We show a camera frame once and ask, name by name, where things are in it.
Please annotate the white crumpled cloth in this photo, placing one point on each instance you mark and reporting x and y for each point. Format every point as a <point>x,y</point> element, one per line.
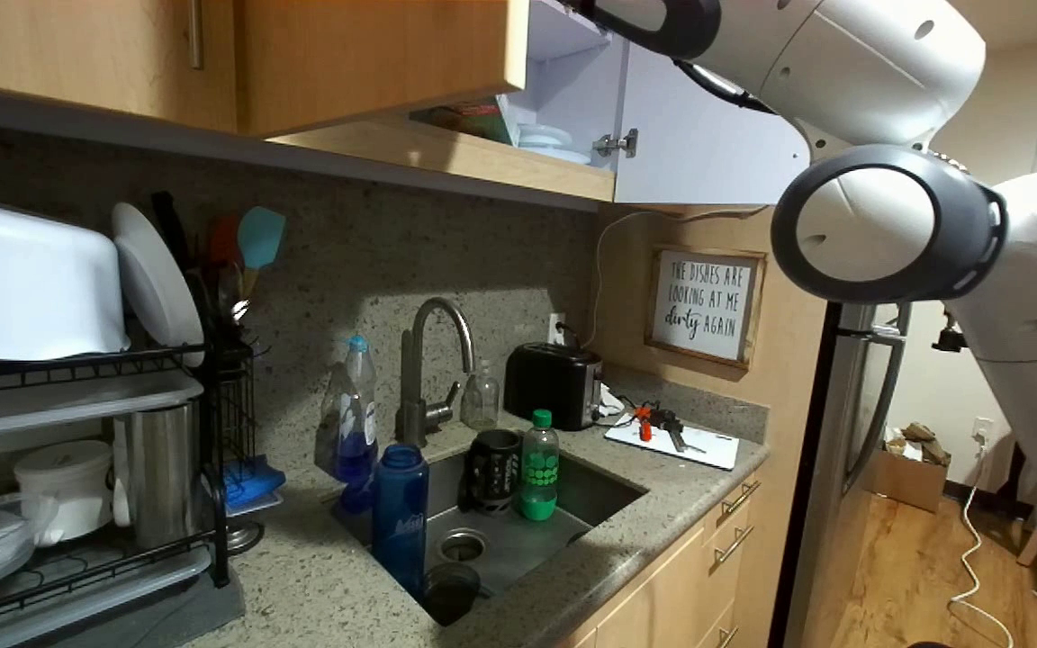
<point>611,406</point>

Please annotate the green cereal box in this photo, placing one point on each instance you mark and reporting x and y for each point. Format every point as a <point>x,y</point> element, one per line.
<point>476,116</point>

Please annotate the black mug in sink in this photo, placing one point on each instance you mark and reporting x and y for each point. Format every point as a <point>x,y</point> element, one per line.
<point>492,468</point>

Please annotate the steel kitchen sink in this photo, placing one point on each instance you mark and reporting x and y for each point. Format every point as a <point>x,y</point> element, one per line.
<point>471,555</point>

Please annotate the green soda bottle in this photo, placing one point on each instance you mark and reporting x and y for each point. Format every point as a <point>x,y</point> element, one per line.
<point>540,468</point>

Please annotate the black dish drying rack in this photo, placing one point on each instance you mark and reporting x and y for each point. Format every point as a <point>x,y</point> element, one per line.
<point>113,472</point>

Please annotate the steel kitchen faucet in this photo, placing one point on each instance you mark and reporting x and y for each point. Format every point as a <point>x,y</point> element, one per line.
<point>434,360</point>

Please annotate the black silver toaster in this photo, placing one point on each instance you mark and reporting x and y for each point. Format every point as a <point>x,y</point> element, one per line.
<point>555,380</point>

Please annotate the wooden upper right cabinet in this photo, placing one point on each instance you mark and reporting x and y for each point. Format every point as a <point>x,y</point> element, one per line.
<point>260,67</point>

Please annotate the framed wall sign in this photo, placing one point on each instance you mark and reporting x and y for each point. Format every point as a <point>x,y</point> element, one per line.
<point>703,302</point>

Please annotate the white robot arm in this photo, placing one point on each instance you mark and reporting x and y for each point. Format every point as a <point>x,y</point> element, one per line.
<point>876,218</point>

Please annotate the white bowl on rack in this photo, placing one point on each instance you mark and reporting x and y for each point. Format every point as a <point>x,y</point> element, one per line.
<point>58,288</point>

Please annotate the clear glass soap dispenser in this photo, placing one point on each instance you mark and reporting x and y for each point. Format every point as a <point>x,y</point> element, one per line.
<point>481,397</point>

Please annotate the open white cabinet door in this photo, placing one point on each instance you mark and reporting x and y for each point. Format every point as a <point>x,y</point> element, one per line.
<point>695,148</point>

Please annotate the blue water bottle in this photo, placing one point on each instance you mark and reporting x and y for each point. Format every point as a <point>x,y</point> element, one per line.
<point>396,520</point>

